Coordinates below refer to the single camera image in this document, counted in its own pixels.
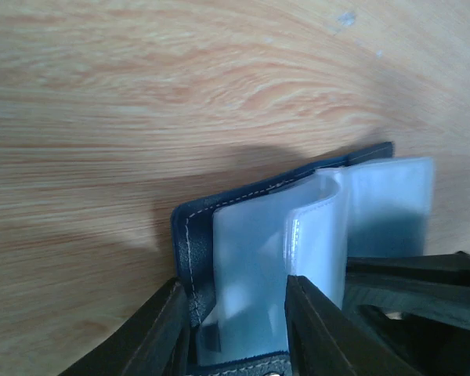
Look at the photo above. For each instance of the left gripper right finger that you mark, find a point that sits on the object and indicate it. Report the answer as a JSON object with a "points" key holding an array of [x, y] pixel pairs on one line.
{"points": [[324, 342]]}

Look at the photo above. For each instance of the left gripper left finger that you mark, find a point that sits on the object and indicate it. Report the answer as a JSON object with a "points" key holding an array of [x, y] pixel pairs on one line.
{"points": [[153, 341]]}

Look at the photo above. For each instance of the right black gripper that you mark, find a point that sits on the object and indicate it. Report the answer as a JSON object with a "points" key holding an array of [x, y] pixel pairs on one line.
{"points": [[433, 295]]}

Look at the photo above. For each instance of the navy blue card holder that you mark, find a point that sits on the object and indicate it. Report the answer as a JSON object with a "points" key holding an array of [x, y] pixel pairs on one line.
{"points": [[234, 250]]}

